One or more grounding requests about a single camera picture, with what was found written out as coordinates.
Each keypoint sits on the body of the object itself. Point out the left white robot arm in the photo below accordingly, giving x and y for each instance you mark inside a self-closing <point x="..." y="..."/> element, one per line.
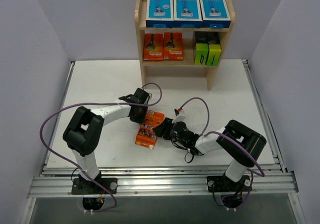
<point x="83" y="133"/>

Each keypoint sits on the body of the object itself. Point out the orange razor pack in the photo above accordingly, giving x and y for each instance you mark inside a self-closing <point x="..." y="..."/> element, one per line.
<point x="146" y="137"/>
<point x="153" y="47"/>
<point x="173" y="46"/>

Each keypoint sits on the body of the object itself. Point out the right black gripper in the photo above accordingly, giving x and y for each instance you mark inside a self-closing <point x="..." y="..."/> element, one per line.
<point x="166" y="128"/>

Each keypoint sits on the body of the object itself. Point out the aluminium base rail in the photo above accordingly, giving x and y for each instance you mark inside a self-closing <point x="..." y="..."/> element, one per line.
<point x="169" y="181"/>

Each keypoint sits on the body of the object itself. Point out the blue Harry's razor box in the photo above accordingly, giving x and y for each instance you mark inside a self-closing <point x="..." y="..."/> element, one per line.
<point x="187" y="14"/>
<point x="215" y="14"/>

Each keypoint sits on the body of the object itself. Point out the orange razor pack top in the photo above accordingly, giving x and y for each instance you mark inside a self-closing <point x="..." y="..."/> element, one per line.
<point x="153" y="47"/>

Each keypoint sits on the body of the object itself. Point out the orange razor pack front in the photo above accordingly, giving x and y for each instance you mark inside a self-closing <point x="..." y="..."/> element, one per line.
<point x="173" y="46"/>

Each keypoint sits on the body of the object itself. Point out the black green Gillette box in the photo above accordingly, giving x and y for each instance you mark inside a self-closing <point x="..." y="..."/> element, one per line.
<point x="200" y="48"/>
<point x="214" y="49"/>

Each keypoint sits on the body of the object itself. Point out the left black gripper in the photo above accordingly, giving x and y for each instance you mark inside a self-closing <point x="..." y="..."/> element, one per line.
<point x="138" y="114"/>

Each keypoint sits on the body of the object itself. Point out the wooden three-tier shelf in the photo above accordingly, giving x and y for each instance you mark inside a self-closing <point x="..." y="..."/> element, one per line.
<point x="184" y="68"/>

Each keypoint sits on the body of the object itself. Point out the white Harry's razor blister pack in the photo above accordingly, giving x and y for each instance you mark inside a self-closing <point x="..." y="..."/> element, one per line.
<point x="159" y="14"/>

